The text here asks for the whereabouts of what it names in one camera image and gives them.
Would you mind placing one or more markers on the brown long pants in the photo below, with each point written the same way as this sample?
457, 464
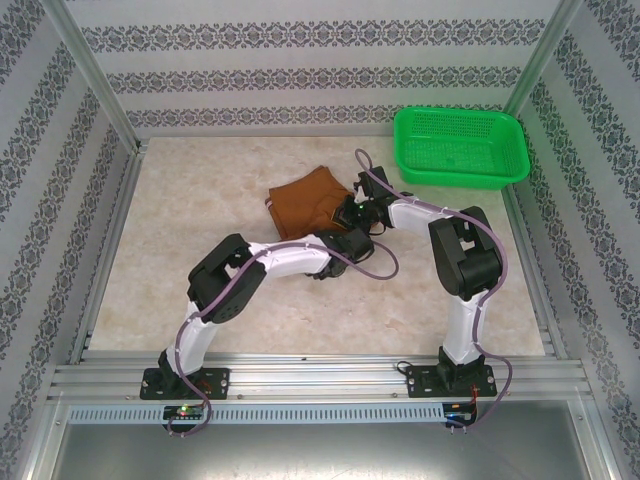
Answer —
300, 205

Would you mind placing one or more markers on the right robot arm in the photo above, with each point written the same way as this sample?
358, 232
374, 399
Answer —
465, 260

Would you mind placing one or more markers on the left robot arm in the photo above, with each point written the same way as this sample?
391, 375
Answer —
225, 285

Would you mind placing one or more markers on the green plastic basket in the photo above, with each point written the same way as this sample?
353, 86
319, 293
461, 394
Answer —
457, 150

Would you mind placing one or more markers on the sheet metal panel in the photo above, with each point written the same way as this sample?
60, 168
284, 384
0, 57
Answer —
320, 452

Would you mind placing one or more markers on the aluminium mounting rail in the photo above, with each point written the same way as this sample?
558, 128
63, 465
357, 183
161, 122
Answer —
320, 377

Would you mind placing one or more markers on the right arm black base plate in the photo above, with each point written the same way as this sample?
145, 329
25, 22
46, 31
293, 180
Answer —
420, 382

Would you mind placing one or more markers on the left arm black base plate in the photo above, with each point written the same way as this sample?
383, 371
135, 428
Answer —
217, 382

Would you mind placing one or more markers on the aluminium frame post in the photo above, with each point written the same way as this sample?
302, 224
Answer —
542, 55
87, 70

